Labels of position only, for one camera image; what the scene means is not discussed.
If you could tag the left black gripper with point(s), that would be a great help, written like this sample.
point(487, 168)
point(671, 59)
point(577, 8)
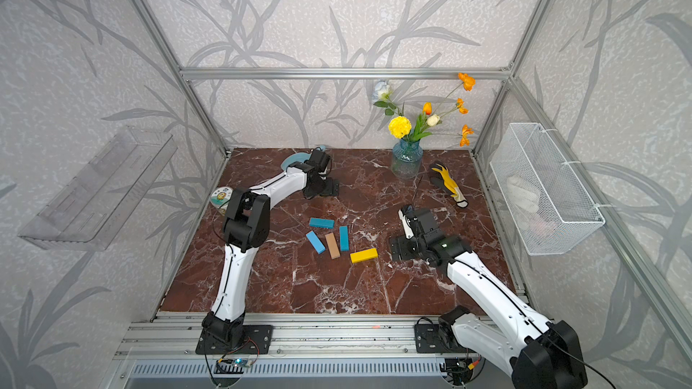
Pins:
point(330, 191)

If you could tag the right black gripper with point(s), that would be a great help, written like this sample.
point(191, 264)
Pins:
point(402, 254)

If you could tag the teal block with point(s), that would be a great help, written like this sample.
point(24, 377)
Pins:
point(344, 241)
point(321, 223)

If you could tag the tan wooden block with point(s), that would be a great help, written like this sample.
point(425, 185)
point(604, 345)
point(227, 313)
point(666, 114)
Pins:
point(332, 246)

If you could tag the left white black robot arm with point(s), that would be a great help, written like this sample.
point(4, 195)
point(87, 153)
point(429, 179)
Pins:
point(246, 228)

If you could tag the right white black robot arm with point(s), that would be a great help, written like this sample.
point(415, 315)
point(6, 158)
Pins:
point(527, 346)

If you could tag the light blue plastic dustpan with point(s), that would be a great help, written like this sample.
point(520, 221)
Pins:
point(300, 157)

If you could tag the long yellow block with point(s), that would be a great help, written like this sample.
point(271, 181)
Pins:
point(364, 255)

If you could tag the light blue block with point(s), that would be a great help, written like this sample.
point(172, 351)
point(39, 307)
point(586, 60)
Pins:
point(316, 243)

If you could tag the yellow black hand tool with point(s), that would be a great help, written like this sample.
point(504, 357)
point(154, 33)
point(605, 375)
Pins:
point(440, 177)

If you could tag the round sunflower label can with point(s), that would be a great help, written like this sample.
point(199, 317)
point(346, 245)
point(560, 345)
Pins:
point(220, 198)

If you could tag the white cloth in basket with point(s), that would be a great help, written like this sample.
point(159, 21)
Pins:
point(524, 194)

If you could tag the yellow and orange artificial flowers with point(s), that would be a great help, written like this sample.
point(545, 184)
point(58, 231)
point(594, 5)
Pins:
point(430, 116)

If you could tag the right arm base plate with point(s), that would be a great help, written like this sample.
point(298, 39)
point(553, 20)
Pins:
point(430, 338)

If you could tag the white wire mesh basket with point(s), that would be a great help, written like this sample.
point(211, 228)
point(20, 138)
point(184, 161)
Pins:
point(567, 213)

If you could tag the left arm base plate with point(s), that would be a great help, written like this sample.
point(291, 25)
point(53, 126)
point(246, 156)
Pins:
point(255, 341)

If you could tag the aluminium front rail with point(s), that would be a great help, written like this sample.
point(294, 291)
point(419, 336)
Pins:
point(294, 335)

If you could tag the clear acrylic wall shelf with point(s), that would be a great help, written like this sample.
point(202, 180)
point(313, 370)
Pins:
point(89, 212)

